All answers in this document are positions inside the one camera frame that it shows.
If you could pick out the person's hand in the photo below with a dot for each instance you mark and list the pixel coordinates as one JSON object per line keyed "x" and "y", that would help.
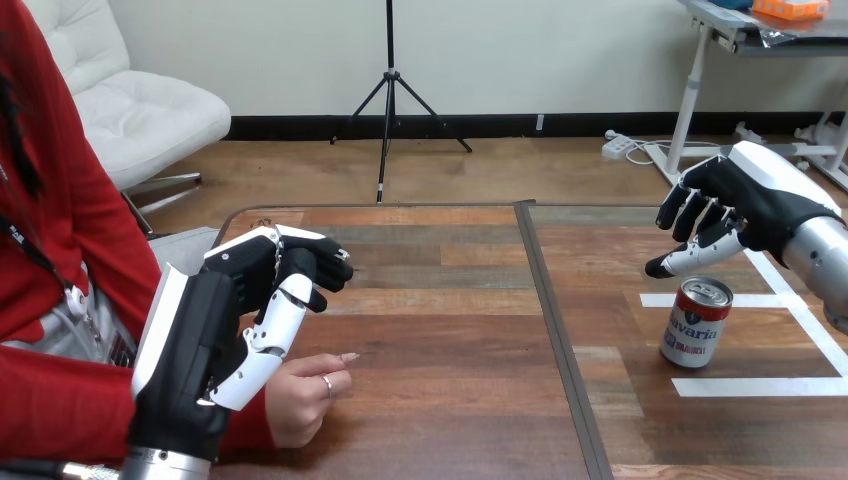
{"x": 305, "y": 397}

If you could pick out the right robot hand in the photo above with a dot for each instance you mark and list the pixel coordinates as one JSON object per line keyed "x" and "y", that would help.
{"x": 762, "y": 192}

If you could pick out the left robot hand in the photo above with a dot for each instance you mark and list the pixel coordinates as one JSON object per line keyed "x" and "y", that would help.
{"x": 189, "y": 344}

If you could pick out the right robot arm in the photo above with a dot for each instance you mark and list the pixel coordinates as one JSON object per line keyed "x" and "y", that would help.
{"x": 821, "y": 255}

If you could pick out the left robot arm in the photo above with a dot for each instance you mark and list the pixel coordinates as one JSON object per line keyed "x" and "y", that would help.
{"x": 159, "y": 466}

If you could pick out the person's forearm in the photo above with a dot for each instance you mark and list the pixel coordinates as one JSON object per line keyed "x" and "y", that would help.
{"x": 66, "y": 404}

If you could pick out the red and white drink can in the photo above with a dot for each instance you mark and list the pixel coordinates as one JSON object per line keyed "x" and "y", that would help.
{"x": 696, "y": 322}

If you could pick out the person's body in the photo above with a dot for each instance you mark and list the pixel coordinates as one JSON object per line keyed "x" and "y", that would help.
{"x": 60, "y": 199}

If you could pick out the white desk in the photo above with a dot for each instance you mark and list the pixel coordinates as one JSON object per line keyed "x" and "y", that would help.
{"x": 748, "y": 86}

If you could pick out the white power strip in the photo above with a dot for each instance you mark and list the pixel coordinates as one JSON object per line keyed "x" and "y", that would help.
{"x": 616, "y": 146}

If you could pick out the orange thing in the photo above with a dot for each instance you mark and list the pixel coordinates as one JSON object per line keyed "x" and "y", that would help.
{"x": 792, "y": 8}

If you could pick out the white cushioned chair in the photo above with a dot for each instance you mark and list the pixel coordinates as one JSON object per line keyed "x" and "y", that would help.
{"x": 126, "y": 99}

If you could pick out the black tripod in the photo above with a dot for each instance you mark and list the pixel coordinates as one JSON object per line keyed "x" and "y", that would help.
{"x": 391, "y": 99}

